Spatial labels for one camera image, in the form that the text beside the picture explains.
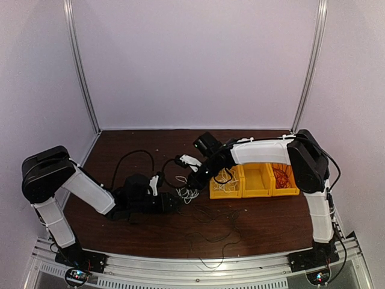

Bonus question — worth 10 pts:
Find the yellow plastic bin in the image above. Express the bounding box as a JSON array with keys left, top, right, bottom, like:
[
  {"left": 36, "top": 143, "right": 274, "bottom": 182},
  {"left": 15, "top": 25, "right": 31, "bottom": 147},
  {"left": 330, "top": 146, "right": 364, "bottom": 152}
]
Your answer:
[
  {"left": 239, "top": 163, "right": 274, "bottom": 198},
  {"left": 270, "top": 163, "right": 300, "bottom": 197},
  {"left": 209, "top": 165, "right": 244, "bottom": 199}
]

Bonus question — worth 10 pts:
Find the right yellow plastic bin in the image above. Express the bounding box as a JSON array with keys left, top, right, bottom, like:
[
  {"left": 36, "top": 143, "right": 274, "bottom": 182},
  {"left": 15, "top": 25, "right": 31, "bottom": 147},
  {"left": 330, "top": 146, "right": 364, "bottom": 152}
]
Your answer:
[{"left": 270, "top": 163, "right": 300, "bottom": 197}]

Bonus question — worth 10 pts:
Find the aluminium front rail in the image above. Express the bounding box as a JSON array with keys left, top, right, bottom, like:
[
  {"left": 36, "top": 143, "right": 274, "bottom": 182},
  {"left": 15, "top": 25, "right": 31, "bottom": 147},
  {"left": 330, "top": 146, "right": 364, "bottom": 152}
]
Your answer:
[{"left": 21, "top": 237, "right": 375, "bottom": 288}]

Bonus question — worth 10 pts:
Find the left circuit board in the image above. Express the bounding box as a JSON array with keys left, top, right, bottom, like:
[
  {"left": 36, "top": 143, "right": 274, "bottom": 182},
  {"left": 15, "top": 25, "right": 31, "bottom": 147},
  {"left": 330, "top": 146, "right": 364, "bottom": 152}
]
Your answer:
[{"left": 64, "top": 268, "right": 93, "bottom": 287}]

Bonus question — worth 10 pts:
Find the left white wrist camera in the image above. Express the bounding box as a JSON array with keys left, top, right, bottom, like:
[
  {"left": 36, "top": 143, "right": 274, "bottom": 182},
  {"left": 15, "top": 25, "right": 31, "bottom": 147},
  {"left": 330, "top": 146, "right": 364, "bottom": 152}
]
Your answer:
[{"left": 148, "top": 172, "right": 164, "bottom": 197}]

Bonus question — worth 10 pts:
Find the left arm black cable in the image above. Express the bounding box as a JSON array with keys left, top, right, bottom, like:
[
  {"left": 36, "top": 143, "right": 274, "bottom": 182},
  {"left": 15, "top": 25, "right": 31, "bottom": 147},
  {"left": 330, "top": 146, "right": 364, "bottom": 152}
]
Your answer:
[{"left": 112, "top": 149, "right": 156, "bottom": 193}]

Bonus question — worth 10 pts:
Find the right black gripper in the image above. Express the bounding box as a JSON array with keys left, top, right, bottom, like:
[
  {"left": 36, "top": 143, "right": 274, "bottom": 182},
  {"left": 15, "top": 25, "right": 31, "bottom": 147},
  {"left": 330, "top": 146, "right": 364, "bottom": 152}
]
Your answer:
[{"left": 186, "top": 155, "right": 226, "bottom": 190}]

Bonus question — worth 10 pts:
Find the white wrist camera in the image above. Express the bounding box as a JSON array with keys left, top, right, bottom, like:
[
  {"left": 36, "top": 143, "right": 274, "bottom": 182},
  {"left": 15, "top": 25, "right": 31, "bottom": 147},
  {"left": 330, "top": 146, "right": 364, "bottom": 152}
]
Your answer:
[
  {"left": 148, "top": 172, "right": 164, "bottom": 197},
  {"left": 174, "top": 154, "right": 202, "bottom": 172}
]

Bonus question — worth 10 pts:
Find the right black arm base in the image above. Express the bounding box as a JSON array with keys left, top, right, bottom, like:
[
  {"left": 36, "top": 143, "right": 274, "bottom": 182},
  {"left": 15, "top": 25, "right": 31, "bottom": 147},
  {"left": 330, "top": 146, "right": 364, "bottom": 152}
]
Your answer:
[{"left": 288, "top": 243, "right": 339, "bottom": 272}]

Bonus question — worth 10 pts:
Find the middle yellow plastic bin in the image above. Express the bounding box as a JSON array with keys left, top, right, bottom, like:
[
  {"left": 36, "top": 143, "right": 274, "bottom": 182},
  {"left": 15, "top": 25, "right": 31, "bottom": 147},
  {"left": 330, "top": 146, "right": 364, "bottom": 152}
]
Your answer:
[{"left": 239, "top": 163, "right": 274, "bottom": 198}]

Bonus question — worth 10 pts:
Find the left yellow plastic bin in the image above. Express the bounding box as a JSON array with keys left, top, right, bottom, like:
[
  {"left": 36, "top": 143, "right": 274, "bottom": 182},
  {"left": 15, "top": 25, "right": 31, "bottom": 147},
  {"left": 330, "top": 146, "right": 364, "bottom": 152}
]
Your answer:
[{"left": 209, "top": 165, "right": 244, "bottom": 199}]

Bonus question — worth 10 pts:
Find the cable pile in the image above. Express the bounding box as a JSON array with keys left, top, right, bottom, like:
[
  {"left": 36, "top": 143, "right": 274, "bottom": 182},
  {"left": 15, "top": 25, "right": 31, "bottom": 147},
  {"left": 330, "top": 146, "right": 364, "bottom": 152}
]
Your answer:
[{"left": 174, "top": 176, "right": 199, "bottom": 205}]

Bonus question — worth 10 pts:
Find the right aluminium frame post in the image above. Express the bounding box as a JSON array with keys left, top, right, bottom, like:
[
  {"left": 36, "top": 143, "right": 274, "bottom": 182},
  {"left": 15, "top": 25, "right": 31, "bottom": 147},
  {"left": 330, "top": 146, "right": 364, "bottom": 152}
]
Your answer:
[{"left": 291, "top": 0, "right": 328, "bottom": 132}]

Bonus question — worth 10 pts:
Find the aluminium frame post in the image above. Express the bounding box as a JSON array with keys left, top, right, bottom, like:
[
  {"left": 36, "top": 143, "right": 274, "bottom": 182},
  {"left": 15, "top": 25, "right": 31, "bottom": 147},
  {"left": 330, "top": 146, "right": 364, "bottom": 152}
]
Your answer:
[
  {"left": 291, "top": 0, "right": 328, "bottom": 132},
  {"left": 63, "top": 0, "right": 101, "bottom": 135}
]

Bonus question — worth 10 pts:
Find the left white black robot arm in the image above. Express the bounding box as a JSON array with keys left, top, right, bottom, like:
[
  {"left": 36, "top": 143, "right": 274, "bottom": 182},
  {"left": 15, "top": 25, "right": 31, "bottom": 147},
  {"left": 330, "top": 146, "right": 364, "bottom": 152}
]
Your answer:
[{"left": 21, "top": 146, "right": 180, "bottom": 267}]

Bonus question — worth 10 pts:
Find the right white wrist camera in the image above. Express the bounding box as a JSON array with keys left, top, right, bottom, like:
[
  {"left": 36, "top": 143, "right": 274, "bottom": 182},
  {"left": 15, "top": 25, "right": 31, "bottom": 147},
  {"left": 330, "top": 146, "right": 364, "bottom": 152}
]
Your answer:
[{"left": 174, "top": 154, "right": 202, "bottom": 172}]

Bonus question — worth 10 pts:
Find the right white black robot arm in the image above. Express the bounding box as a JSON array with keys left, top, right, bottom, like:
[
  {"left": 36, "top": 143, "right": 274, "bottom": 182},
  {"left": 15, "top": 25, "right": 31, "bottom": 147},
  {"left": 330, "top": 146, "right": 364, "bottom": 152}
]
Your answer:
[{"left": 186, "top": 129, "right": 334, "bottom": 266}]

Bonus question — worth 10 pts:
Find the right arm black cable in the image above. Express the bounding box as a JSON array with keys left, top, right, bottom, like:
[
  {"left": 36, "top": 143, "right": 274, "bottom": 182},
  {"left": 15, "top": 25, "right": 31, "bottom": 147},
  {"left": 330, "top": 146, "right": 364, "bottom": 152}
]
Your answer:
[{"left": 162, "top": 137, "right": 348, "bottom": 285}]

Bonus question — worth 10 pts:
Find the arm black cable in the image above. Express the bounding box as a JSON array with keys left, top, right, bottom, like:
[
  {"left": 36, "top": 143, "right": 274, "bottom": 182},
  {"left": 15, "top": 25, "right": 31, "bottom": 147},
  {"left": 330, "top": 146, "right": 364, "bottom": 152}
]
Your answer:
[
  {"left": 112, "top": 149, "right": 156, "bottom": 193},
  {"left": 162, "top": 137, "right": 348, "bottom": 285}
]

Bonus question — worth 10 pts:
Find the right circuit board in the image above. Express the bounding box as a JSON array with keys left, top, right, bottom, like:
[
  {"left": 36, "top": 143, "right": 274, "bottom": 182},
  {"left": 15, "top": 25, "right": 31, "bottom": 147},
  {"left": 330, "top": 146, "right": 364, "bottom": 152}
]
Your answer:
[{"left": 306, "top": 269, "right": 331, "bottom": 287}]

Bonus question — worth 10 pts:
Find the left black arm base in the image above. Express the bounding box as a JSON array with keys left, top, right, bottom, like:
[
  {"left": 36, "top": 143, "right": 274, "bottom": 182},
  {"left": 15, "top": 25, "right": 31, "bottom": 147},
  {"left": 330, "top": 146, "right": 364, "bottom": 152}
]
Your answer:
[{"left": 55, "top": 251, "right": 107, "bottom": 273}]

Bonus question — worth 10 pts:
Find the left aluminium frame post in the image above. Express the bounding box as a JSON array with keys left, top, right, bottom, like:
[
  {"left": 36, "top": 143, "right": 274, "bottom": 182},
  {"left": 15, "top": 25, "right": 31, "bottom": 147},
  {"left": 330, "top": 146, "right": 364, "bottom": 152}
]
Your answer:
[{"left": 63, "top": 0, "right": 101, "bottom": 135}]

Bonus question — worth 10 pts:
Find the circuit board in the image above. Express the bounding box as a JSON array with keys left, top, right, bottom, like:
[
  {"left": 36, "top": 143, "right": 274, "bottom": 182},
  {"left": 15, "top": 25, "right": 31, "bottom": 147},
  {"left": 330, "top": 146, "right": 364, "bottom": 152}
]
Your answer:
[
  {"left": 306, "top": 269, "right": 331, "bottom": 287},
  {"left": 64, "top": 268, "right": 93, "bottom": 287}
]

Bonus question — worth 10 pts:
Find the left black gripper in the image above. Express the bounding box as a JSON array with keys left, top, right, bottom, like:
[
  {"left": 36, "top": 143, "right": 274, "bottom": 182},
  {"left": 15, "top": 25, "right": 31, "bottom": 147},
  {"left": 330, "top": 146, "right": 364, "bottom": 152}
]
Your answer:
[{"left": 129, "top": 191, "right": 182, "bottom": 214}]

